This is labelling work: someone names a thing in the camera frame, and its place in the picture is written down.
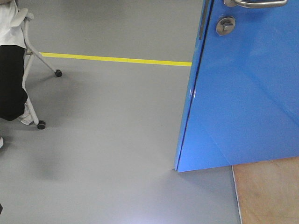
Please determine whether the blue door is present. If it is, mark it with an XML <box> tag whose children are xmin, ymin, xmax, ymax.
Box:
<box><xmin>174</xmin><ymin>0</ymin><xmax>299</xmax><ymax>172</ymax></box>

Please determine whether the silver door lock knob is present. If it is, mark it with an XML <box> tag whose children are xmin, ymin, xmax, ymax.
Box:
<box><xmin>216</xmin><ymin>17</ymin><xmax>236</xmax><ymax>36</ymax></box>

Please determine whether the person in black trousers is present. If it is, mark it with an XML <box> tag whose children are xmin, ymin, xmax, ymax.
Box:
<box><xmin>0</xmin><ymin>0</ymin><xmax>35</xmax><ymax>150</ymax></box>

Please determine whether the wooden base platform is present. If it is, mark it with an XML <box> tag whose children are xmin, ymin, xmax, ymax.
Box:
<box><xmin>232</xmin><ymin>157</ymin><xmax>299</xmax><ymax>224</ymax></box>

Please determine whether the grey wheeled office chair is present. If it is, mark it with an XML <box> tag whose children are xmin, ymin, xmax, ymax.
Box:
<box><xmin>11</xmin><ymin>8</ymin><xmax>62</xmax><ymax>130</ymax></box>

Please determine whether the silver door handle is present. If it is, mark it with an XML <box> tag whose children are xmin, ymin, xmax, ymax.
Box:
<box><xmin>223</xmin><ymin>0</ymin><xmax>288</xmax><ymax>9</ymax></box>

